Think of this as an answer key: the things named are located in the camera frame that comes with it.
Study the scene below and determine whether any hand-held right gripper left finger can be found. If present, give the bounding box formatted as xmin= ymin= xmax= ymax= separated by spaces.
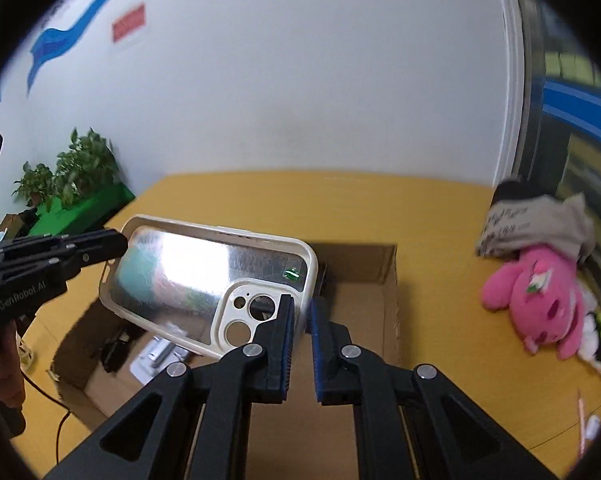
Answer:
xmin=45 ymin=294 xmax=297 ymax=480

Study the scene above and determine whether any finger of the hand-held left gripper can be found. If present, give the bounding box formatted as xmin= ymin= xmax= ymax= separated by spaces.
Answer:
xmin=0 ymin=254 xmax=88 ymax=282
xmin=0 ymin=229 xmax=130 ymax=266

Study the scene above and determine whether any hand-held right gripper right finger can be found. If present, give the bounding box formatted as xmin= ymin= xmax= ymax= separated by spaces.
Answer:
xmin=308 ymin=296 xmax=561 ymax=480

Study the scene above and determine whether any large cardboard box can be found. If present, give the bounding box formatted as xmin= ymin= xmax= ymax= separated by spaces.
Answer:
xmin=48 ymin=242 xmax=401 ymax=480

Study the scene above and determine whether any white clear phone case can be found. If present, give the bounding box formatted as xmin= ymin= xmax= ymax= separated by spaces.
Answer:
xmin=99 ymin=214 xmax=319 ymax=361

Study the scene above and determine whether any wooden desktop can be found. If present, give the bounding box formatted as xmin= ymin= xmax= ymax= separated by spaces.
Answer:
xmin=10 ymin=170 xmax=601 ymax=480

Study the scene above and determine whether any person's left hand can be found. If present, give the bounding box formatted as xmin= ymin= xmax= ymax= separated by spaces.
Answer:
xmin=0 ymin=317 xmax=30 ymax=386

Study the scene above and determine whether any green tablecloth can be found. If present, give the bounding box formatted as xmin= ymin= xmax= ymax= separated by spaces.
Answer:
xmin=28 ymin=182 xmax=135 ymax=236

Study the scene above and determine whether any small cardboard box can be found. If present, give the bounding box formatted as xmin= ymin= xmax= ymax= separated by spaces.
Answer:
xmin=0 ymin=212 xmax=31 ymax=241

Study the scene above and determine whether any large potted plant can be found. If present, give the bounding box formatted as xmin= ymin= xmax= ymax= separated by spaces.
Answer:
xmin=54 ymin=127 xmax=118 ymax=206

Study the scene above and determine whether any small potted plant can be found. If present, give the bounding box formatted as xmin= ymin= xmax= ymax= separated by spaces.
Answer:
xmin=13 ymin=161 xmax=56 ymax=207

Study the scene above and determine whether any white phone stand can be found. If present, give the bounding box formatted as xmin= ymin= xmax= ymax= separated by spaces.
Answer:
xmin=130 ymin=337 xmax=191 ymax=386

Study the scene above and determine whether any pink plush toy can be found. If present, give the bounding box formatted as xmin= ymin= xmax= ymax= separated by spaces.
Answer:
xmin=482 ymin=245 xmax=589 ymax=361

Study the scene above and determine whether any grey printed cloth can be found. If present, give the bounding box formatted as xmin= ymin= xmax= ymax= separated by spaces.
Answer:
xmin=475 ymin=194 xmax=596 ymax=263

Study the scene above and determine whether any black cloth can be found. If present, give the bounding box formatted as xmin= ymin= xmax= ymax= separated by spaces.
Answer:
xmin=491 ymin=177 xmax=551 ymax=206

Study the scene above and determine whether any pink pen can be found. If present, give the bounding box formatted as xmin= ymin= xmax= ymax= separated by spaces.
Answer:
xmin=575 ymin=387 xmax=588 ymax=456

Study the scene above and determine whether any white and green plush toy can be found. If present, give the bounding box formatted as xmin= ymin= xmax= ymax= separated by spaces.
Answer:
xmin=578 ymin=297 xmax=601 ymax=378

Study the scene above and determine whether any black cable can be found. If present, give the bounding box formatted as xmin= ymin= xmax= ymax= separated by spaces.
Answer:
xmin=20 ymin=367 xmax=75 ymax=463

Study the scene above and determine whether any blue wave wall decal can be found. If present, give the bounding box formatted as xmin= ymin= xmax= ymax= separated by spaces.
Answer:
xmin=26 ymin=0 xmax=181 ymax=93

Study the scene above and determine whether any red paper wall sign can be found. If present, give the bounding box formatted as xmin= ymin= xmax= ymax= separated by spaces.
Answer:
xmin=111 ymin=2 xmax=147 ymax=43

